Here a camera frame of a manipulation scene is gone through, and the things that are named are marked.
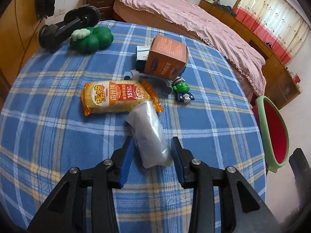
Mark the grey plastic holder piece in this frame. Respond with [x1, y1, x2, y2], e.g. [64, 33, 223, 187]
[124, 70, 173, 96]

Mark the black dumbbell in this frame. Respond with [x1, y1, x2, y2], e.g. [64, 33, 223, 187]
[38, 4, 100, 53]

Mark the blue plaid blanket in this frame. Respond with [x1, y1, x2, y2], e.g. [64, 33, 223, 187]
[1, 21, 266, 228]

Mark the green clover plush toy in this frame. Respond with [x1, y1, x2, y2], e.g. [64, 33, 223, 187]
[70, 26, 114, 54]

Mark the orange rice cracker snack bag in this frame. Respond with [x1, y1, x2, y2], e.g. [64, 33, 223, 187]
[81, 80, 163, 116]

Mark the pink floral curtain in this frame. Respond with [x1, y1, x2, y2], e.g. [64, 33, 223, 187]
[235, 0, 309, 65]

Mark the dark clothes pile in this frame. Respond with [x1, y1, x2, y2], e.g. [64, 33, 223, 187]
[213, 2, 236, 17]

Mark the dark wooden nightstand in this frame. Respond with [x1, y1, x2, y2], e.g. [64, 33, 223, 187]
[83, 0, 115, 21]

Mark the orange cardboard box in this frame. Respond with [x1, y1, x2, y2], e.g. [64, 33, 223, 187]
[144, 34, 189, 81]

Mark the white teal small box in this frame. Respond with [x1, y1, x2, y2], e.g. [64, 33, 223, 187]
[136, 45, 150, 61]

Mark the wooden wardrobe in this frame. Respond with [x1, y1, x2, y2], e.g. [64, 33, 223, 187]
[0, 0, 45, 106]

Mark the white plastic bag roll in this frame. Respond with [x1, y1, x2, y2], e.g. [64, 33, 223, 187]
[125, 101, 172, 169]

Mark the green red trash bin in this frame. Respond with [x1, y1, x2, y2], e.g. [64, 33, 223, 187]
[252, 96, 289, 173]

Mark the pink bed quilt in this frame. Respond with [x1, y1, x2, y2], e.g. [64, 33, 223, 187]
[119, 0, 266, 96]

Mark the green monster keychain figure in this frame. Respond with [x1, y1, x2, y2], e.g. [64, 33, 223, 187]
[172, 76, 195, 104]

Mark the long wooden cabinet desk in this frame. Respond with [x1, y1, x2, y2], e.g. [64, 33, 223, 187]
[199, 0, 300, 109]

